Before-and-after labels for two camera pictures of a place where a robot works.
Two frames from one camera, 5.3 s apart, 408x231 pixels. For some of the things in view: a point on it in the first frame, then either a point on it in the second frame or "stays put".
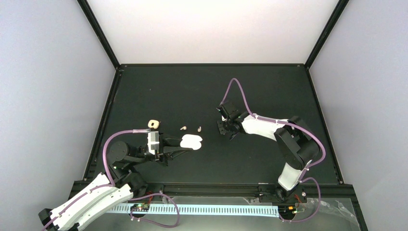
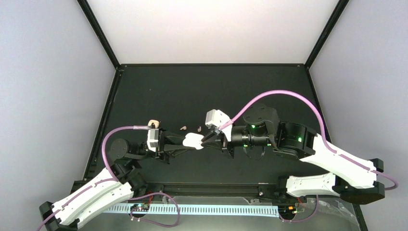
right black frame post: (338, 11) stays put
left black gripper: (168, 150) stays put
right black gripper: (221, 130) -> (220, 143)
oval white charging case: (191, 141) stays put
